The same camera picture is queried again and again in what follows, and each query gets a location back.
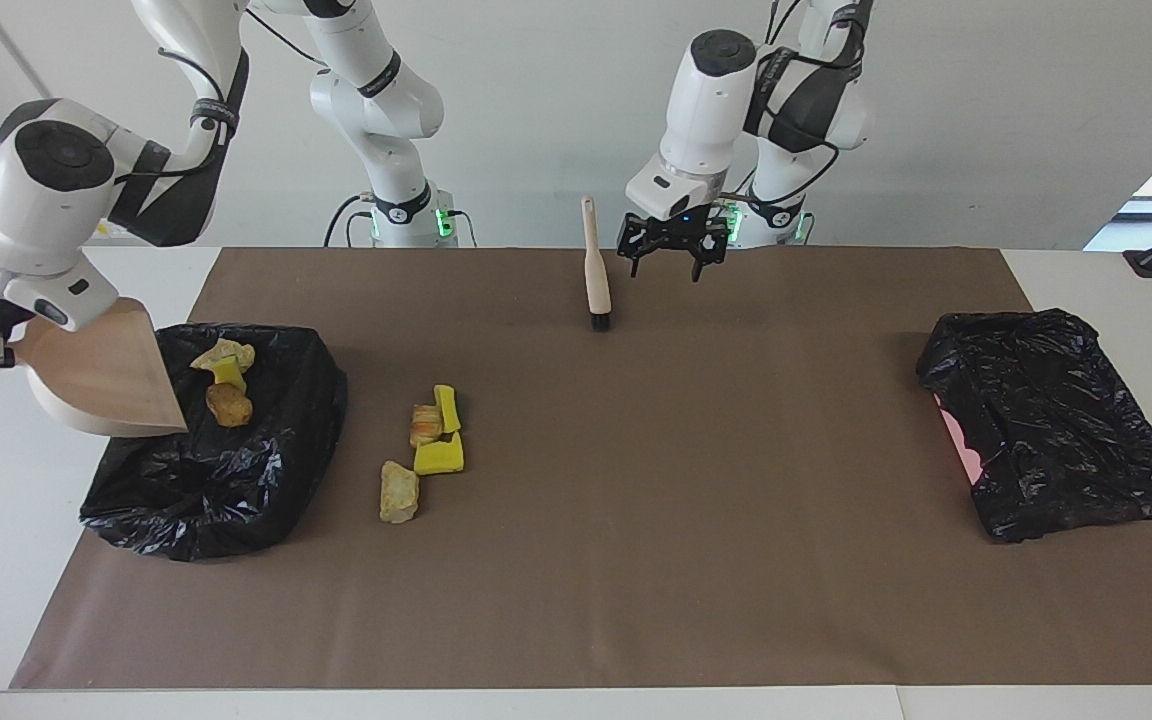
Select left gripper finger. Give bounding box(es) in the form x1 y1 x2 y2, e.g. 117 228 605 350
690 228 729 283
617 214 651 278

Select beige hand brush black bristles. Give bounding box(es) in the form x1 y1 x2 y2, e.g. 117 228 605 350
580 196 613 333

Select beige plastic dustpan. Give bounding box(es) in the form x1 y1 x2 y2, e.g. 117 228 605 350
0 297 189 438

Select pale translucent lump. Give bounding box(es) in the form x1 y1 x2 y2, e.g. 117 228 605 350
190 338 257 373

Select brown potato-shaped lump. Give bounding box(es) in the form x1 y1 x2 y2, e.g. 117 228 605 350
205 383 254 429

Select notched yellow sponge piece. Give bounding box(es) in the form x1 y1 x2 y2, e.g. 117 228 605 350
413 432 466 476

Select tan lump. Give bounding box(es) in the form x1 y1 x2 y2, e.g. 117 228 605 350
379 460 422 524

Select bin lined with black bag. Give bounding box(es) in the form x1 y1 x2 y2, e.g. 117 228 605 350
79 322 349 562

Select pink bin with black bag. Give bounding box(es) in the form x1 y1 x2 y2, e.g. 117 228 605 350
916 308 1152 544

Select brown paper table mat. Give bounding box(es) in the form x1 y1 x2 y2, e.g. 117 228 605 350
9 247 1152 691

